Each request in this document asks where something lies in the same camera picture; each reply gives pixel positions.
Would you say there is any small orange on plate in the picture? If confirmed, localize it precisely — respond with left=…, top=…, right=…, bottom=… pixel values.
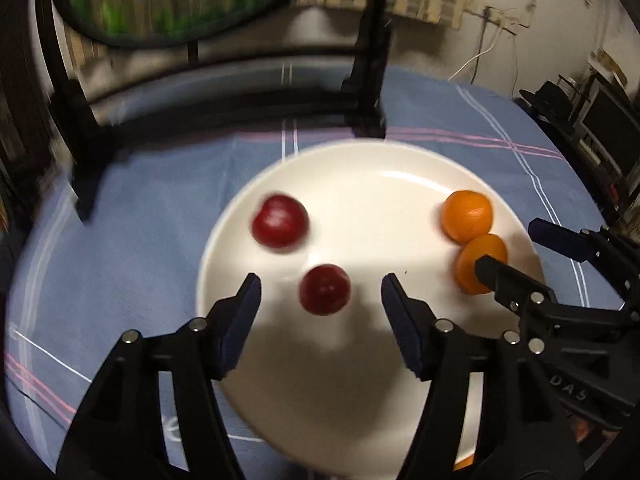
left=440, top=190, right=494, bottom=245

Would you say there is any large orange mandarin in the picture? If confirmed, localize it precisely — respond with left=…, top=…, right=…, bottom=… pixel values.
left=454, top=234, right=508, bottom=296

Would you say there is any blue striped tablecloth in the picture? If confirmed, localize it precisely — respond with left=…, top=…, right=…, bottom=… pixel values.
left=6, top=67, right=603, bottom=468

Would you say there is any wall power strip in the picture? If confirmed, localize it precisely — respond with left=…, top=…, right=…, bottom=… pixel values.
left=464, top=0, right=530, bottom=35

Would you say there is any white oval plate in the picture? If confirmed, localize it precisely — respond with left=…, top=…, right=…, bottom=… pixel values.
left=196, top=140, right=544, bottom=479

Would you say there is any black shelf with monitor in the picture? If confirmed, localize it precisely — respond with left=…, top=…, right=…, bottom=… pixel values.
left=514, top=73, right=639, bottom=226

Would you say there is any round goldfish screen stand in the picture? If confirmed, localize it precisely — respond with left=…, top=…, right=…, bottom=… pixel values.
left=35, top=0, right=392, bottom=221

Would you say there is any dark red plum on plate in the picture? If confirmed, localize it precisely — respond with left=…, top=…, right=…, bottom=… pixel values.
left=250, top=194, right=310, bottom=252

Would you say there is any orange near plate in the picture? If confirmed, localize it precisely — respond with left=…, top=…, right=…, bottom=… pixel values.
left=454, top=454, right=474, bottom=471

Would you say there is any small red cherry tomato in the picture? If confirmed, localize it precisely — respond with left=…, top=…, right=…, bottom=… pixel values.
left=298, top=263, right=352, bottom=316

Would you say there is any right hand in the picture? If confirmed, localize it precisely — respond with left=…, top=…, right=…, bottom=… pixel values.
left=568, top=415, right=598, bottom=443

